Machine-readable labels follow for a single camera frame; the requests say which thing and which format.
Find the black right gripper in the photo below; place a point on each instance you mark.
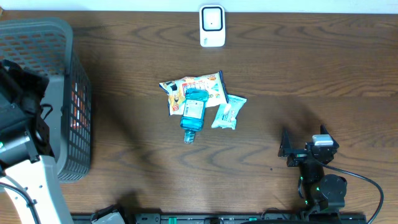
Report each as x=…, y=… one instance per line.
x=285, y=149

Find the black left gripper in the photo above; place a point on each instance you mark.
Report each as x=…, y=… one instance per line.
x=22, y=76

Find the small teal wipes packet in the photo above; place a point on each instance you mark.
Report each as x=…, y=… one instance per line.
x=227, y=113

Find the teal mouthwash bottle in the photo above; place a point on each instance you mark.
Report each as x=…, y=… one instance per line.
x=192, y=120

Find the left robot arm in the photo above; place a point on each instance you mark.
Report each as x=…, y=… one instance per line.
x=28, y=167

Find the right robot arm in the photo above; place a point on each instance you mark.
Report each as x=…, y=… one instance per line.
x=323, y=194

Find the white barcode scanner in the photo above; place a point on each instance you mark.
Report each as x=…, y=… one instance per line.
x=212, y=26

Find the grey plastic mesh basket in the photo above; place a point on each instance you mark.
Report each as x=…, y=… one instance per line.
x=46, y=46

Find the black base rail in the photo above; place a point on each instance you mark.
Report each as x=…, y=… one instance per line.
x=156, y=218

